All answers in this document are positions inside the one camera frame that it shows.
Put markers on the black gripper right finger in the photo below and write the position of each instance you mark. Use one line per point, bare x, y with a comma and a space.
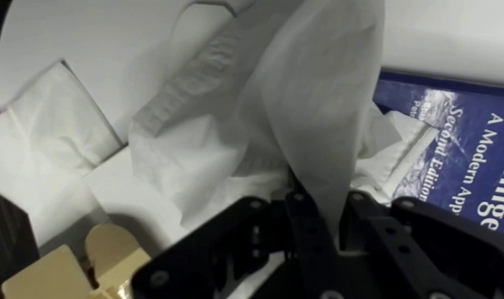
428, 250

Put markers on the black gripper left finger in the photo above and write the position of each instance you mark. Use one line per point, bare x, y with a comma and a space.
252, 250

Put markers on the white napkin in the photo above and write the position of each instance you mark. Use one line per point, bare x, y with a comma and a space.
46, 138
295, 84

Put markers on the blue book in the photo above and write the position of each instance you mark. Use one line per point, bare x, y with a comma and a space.
473, 143

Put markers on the white folded napkin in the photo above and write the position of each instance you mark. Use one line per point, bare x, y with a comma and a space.
46, 138

